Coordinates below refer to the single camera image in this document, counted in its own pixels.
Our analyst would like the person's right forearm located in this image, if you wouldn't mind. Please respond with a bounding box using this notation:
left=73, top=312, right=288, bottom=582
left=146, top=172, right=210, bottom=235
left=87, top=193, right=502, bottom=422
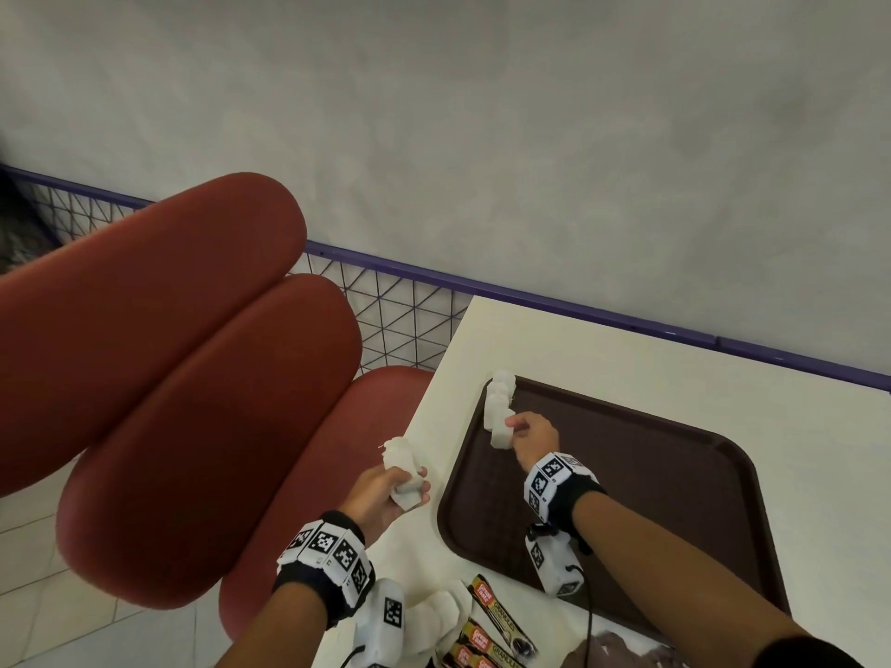
left=570, top=490, right=830, bottom=668

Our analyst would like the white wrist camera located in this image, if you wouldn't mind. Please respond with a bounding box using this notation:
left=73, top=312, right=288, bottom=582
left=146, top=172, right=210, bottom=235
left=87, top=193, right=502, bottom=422
left=523, top=524, right=586, bottom=597
left=353, top=578, right=408, bottom=668

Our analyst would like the person's right hand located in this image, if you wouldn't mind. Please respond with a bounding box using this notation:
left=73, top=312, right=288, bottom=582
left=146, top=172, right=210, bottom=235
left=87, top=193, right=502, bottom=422
left=504, top=411, right=562, bottom=474

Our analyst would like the brown plastic tray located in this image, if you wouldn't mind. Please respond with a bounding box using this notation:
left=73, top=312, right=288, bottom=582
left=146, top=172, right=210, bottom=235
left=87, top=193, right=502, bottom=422
left=436, top=375, right=794, bottom=645

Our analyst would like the pile of coffee stick packets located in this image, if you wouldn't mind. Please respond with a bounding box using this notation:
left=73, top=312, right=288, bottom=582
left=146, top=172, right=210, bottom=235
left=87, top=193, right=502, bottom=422
left=438, top=573, right=541, bottom=668

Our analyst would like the left wristband with marker tags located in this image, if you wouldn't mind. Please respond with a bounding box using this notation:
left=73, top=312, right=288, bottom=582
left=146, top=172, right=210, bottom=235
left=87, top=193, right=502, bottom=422
left=271, top=510, right=377, bottom=631

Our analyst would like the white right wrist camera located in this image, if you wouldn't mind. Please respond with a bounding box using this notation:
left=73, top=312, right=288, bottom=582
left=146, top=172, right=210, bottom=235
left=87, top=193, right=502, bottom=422
left=523, top=524, right=586, bottom=597

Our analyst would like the pile of white sachets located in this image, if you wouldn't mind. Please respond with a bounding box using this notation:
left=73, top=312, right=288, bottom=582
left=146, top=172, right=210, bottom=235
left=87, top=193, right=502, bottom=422
left=400, top=579, right=474, bottom=668

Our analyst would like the purple mesh railing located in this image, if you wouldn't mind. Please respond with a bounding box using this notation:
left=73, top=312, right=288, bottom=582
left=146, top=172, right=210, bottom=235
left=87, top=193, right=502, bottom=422
left=0, top=164, right=891, bottom=394

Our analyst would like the red padded chair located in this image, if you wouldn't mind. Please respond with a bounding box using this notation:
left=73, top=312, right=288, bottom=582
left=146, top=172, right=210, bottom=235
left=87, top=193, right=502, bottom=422
left=0, top=172, right=436, bottom=645

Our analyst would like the pile of brown sugar packets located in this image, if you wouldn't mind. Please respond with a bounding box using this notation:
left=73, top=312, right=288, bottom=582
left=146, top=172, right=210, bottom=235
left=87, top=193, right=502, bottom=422
left=570, top=629, right=683, bottom=668

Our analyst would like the person's left hand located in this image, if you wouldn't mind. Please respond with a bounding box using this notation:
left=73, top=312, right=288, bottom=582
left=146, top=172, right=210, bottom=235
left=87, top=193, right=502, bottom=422
left=339, top=464, right=433, bottom=548

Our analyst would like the wristband with marker tags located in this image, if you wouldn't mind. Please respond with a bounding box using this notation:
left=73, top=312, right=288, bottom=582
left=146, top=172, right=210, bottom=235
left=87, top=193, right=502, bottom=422
left=271, top=510, right=377, bottom=631
left=523, top=451, right=608, bottom=554

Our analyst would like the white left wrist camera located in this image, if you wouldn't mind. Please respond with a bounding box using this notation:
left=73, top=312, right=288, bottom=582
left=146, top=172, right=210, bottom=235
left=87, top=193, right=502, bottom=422
left=353, top=578, right=408, bottom=668

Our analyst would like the black right camera cable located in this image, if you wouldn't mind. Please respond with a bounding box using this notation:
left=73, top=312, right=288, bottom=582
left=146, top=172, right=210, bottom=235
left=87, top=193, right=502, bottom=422
left=574, top=562, right=600, bottom=668

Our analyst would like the handful of white sachets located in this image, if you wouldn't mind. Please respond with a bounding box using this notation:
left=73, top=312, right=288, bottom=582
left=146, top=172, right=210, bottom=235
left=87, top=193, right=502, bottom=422
left=378, top=435, right=431, bottom=512

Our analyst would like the right wristband with marker tags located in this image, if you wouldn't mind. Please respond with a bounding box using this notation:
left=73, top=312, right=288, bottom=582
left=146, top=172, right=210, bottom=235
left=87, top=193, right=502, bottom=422
left=523, top=451, right=608, bottom=554

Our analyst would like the person's black shirt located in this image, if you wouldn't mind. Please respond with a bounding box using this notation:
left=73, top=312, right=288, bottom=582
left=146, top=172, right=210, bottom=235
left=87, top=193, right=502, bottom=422
left=755, top=634, right=864, bottom=668

